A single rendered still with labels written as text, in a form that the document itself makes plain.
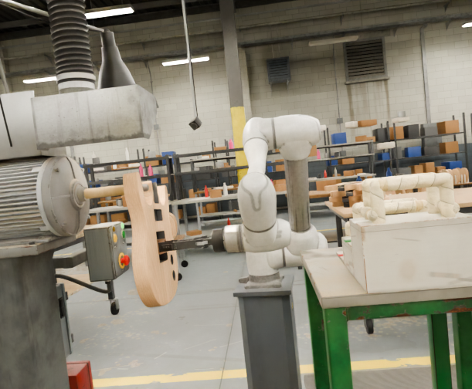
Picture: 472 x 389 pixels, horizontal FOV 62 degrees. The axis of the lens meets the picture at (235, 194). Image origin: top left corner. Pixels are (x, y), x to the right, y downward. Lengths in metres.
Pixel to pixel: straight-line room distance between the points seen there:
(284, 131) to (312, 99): 10.86
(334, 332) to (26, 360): 0.91
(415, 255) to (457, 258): 0.10
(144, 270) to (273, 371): 1.08
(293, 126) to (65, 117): 0.87
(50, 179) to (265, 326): 1.20
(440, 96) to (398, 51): 1.85
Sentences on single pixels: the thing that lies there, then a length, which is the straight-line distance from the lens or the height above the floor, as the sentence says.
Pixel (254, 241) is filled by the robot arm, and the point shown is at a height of 1.05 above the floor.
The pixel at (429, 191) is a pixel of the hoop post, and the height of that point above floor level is 1.16.
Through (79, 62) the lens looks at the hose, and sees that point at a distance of 1.23.
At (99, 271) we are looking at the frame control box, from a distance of 1.56.
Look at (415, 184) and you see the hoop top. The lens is 1.06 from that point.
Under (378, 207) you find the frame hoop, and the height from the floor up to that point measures 1.14.
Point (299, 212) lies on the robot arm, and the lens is 1.81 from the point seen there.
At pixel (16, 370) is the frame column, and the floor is 0.74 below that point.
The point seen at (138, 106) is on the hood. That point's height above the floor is 1.47.
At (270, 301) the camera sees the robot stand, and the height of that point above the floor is 0.65.
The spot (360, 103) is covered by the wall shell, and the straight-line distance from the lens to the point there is 12.70.
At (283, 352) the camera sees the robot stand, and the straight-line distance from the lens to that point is 2.01.
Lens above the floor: 1.27
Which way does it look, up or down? 3 degrees down
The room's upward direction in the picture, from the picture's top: 6 degrees counter-clockwise
